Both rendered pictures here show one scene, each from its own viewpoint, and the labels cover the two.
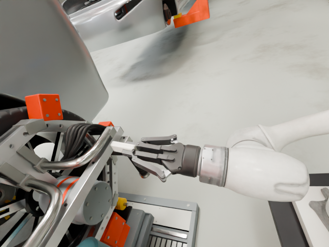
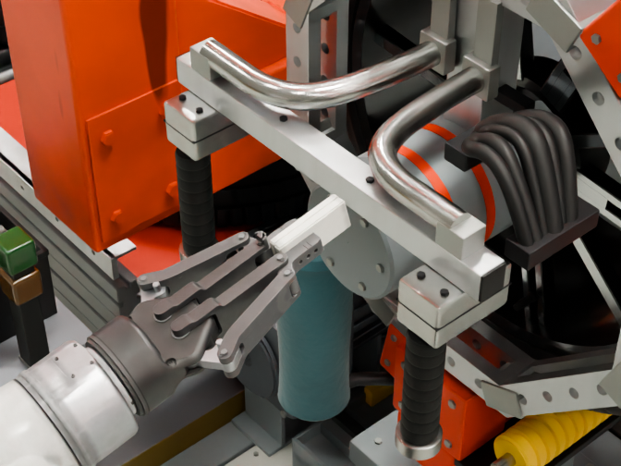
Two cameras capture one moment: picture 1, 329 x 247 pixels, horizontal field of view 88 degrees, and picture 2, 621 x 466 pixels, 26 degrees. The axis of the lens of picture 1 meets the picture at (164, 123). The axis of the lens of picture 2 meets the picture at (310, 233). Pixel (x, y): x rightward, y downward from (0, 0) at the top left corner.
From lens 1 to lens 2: 1.00 m
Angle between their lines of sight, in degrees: 78
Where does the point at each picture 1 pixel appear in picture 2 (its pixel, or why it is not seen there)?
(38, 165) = (467, 61)
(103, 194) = (364, 255)
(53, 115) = (609, 59)
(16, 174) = (441, 16)
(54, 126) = (584, 75)
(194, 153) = (107, 339)
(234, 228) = not seen: outside the picture
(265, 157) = not seen: outside the picture
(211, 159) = (55, 356)
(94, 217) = not seen: hidden behind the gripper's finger
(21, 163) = (472, 19)
